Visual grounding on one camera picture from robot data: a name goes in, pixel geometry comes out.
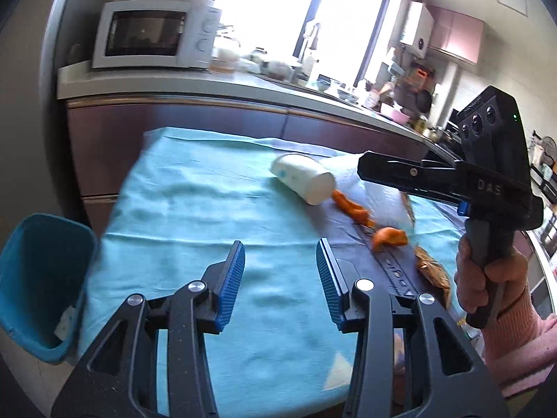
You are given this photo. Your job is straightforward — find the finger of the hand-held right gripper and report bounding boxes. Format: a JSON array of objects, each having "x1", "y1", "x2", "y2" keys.
[{"x1": 357, "y1": 151, "x2": 470, "y2": 206}]

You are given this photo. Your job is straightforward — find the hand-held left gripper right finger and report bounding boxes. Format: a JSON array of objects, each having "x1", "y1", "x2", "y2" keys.
[{"x1": 316, "y1": 238, "x2": 510, "y2": 418}]

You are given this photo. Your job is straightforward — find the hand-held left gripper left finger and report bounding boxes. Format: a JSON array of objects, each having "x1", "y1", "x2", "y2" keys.
[{"x1": 51, "y1": 240, "x2": 245, "y2": 418}]

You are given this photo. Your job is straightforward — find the white paper towel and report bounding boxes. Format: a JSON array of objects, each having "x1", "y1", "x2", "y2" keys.
[{"x1": 322, "y1": 154, "x2": 412, "y2": 227}]

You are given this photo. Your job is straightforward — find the long orange peel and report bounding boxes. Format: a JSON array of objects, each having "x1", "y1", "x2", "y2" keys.
[{"x1": 332, "y1": 188, "x2": 376, "y2": 228}]

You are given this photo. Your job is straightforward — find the white paper cup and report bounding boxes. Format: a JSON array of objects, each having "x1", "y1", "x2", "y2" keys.
[{"x1": 270, "y1": 153, "x2": 336, "y2": 206}]

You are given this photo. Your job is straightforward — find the blue plastic bin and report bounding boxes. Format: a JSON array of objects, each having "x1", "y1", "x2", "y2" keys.
[{"x1": 0, "y1": 213, "x2": 99, "y2": 365}]

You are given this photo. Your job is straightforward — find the person's right forearm pink sleeve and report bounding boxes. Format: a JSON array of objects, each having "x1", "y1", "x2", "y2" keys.
[{"x1": 481, "y1": 283, "x2": 557, "y2": 401}]

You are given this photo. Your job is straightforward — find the person's right hand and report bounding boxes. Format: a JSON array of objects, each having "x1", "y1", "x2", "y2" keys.
[{"x1": 454, "y1": 237, "x2": 530, "y2": 320}]

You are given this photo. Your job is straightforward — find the black stove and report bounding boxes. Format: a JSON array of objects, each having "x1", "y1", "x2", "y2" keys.
[{"x1": 433, "y1": 109, "x2": 465, "y2": 153}]

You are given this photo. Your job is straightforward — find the pink basin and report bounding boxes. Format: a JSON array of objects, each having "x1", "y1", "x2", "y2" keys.
[{"x1": 379, "y1": 103, "x2": 412, "y2": 125}]

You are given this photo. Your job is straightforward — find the curled orange peel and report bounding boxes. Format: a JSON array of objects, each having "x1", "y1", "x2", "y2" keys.
[{"x1": 371, "y1": 226, "x2": 409, "y2": 252}]

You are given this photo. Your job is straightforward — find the teal tablecloth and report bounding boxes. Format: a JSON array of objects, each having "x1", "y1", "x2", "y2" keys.
[{"x1": 78, "y1": 127, "x2": 479, "y2": 418}]

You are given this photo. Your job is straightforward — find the orange kitchen grater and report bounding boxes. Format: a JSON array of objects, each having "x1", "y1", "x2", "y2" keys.
[{"x1": 409, "y1": 67, "x2": 436, "y2": 92}]

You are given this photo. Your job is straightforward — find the brown snack wrapper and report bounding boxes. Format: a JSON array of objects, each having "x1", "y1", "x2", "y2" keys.
[{"x1": 413, "y1": 246, "x2": 451, "y2": 301}]

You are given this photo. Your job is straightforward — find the white water heater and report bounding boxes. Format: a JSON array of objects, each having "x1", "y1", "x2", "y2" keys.
[{"x1": 400, "y1": 1, "x2": 435, "y2": 58}]

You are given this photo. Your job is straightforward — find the kitchen faucet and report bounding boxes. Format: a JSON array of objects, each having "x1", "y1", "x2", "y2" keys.
[{"x1": 298, "y1": 22, "x2": 323, "y2": 64}]

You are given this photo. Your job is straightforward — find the small white paper scrap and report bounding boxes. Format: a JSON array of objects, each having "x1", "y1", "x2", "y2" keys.
[{"x1": 54, "y1": 305, "x2": 77, "y2": 340}]

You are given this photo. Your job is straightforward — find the kitchen counter cabinet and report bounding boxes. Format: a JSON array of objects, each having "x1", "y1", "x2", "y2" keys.
[{"x1": 56, "y1": 60, "x2": 462, "y2": 236}]

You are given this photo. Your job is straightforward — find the kitchen window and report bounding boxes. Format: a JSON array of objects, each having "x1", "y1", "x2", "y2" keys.
[{"x1": 213, "y1": 0, "x2": 403, "y2": 88}]

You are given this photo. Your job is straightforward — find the glass container with lid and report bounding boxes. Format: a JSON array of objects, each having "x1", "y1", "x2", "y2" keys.
[{"x1": 211, "y1": 30, "x2": 242, "y2": 74}]

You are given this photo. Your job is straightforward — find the white microwave oven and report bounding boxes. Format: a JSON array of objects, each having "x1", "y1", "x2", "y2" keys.
[{"x1": 91, "y1": 0, "x2": 222, "y2": 70}]

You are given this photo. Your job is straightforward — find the pink wall cabinet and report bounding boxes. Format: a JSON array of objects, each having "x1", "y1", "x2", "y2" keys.
[{"x1": 429, "y1": 6, "x2": 485, "y2": 65}]

